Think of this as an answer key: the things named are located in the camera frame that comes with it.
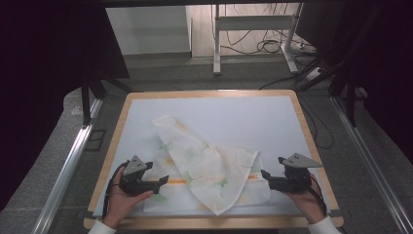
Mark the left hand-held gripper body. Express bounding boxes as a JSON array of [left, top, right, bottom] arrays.
[[118, 155, 162, 197]]

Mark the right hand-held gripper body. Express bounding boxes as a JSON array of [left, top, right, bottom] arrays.
[[269, 152, 324, 193]]

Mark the white leaf-print cloth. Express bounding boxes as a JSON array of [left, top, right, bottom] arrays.
[[142, 114, 272, 216]]

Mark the person's left hand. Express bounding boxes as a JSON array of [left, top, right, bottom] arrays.
[[102, 167, 154, 228]]

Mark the person's right hand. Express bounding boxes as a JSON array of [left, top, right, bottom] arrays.
[[283, 174, 325, 224]]

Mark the white table mat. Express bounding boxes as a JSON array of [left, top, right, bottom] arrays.
[[93, 95, 331, 218]]

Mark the black metal stand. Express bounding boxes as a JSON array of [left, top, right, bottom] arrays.
[[327, 64, 362, 128], [81, 76, 108, 127]]

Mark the white power strip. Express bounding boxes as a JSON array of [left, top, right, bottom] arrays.
[[305, 66, 325, 82]]

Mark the white cabinet panel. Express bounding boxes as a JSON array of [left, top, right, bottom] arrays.
[[105, 6, 193, 57]]

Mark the dark curtain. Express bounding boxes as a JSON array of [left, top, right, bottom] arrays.
[[324, 0, 413, 164], [0, 0, 131, 209]]

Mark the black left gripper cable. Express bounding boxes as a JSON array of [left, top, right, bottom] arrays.
[[101, 160, 131, 222]]

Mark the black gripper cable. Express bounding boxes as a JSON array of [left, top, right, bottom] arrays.
[[101, 160, 131, 222], [305, 176, 328, 217]]

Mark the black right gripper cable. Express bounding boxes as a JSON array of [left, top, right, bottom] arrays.
[[305, 176, 328, 217]]

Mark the long black floor cable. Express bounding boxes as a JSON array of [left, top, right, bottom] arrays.
[[258, 74, 335, 150]]

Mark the black floor bracket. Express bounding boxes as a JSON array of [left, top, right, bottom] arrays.
[[85, 129, 107, 152]]

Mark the aluminium rail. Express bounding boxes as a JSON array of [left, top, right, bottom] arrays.
[[330, 96, 413, 234], [32, 98, 103, 234]]

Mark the black floor cable tangle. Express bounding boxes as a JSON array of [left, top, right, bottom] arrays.
[[220, 28, 293, 56]]

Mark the white metal desk frame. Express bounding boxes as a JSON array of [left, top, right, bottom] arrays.
[[212, 3, 305, 76]]

